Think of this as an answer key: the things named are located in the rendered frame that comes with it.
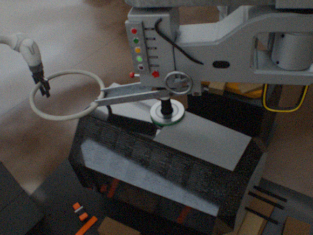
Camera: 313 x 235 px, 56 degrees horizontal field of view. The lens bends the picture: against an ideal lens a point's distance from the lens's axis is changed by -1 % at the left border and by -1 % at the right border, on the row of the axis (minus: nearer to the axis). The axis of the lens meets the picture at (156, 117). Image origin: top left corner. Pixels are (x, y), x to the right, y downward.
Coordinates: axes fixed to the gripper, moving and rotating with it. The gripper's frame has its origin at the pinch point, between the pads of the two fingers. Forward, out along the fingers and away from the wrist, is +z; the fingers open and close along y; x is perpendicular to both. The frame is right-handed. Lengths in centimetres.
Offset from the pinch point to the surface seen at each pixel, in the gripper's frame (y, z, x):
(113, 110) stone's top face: 52, 0, 7
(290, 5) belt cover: 137, -87, 18
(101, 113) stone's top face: 46.0, 1.3, 2.3
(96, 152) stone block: 53, 16, -18
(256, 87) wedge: 132, -7, 65
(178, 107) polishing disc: 92, -8, 22
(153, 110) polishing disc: 79, -6, 14
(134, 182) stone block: 86, 17, -25
